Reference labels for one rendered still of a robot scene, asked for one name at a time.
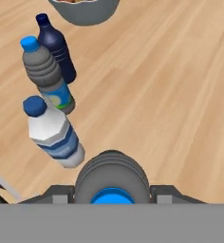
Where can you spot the dark blue bottle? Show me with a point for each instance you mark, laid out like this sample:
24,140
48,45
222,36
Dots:
57,47

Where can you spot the white bottle with blue cap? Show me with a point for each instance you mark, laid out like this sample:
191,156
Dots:
52,133

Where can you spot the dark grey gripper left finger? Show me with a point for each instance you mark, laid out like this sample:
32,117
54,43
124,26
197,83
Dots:
58,193

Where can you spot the grey bowl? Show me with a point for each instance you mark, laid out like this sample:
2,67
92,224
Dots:
85,11

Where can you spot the grey bottle with blue cap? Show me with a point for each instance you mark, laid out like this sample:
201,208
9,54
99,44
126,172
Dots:
112,177

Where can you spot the grey bottle with green label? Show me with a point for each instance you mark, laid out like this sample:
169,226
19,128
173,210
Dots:
44,71

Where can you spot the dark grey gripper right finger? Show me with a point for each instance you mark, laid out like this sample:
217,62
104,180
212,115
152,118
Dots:
167,193

